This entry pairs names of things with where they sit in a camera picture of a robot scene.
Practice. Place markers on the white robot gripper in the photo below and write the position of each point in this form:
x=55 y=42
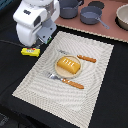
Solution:
x=36 y=20

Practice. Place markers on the fork with wooden handle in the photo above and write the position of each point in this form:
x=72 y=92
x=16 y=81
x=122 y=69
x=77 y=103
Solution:
x=66 y=81

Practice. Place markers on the beige bowl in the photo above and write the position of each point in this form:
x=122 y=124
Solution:
x=122 y=15

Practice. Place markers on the round beige wooden plate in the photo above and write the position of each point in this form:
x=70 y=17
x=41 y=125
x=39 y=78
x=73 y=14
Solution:
x=63 y=73

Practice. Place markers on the large grey cooking pot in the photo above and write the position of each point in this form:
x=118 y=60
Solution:
x=69 y=8

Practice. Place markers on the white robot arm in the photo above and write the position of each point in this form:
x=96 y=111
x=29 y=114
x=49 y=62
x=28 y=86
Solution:
x=36 y=20

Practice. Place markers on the grey saucepan with handle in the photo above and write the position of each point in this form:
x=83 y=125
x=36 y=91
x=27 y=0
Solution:
x=92 y=15

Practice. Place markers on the pink serving board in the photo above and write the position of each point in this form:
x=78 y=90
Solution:
x=108 y=17

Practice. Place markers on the black round lid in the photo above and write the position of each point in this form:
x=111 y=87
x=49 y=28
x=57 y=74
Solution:
x=98 y=4

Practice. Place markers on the white woven placemat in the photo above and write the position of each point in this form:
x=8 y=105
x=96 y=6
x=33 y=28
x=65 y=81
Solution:
x=69 y=103

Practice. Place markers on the yellow butter box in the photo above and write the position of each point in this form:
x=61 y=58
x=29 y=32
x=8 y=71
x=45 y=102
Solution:
x=30 y=52

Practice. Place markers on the knife with wooden handle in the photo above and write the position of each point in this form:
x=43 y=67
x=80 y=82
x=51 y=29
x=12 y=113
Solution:
x=79 y=56

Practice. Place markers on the orange bread loaf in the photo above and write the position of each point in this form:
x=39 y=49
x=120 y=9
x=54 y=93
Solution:
x=68 y=65

